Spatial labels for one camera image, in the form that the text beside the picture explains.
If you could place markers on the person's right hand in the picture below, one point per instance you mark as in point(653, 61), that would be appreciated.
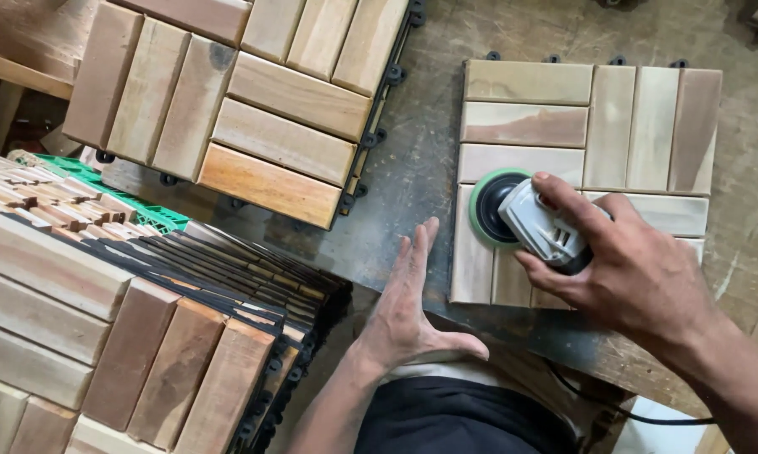
point(631, 271)

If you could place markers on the person's left hand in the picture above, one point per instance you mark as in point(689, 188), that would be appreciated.
point(399, 315)

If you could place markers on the grey orbital sander green pad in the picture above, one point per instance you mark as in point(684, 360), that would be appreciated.
point(524, 217)

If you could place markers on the person's black shorts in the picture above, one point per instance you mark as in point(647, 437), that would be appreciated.
point(461, 419)

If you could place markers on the wooden deck tile pale slats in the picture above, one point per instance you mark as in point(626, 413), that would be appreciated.
point(580, 157)

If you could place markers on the leaning row of deck tiles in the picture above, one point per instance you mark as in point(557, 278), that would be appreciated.
point(133, 334)

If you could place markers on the stack of wooden deck tiles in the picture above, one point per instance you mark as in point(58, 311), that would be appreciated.
point(234, 94)

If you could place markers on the green plastic crate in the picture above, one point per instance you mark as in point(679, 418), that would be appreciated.
point(120, 189)

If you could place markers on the pile of small wood blocks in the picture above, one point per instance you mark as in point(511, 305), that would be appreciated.
point(45, 195)

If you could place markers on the wooden bench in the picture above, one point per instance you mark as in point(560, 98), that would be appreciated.
point(26, 50)

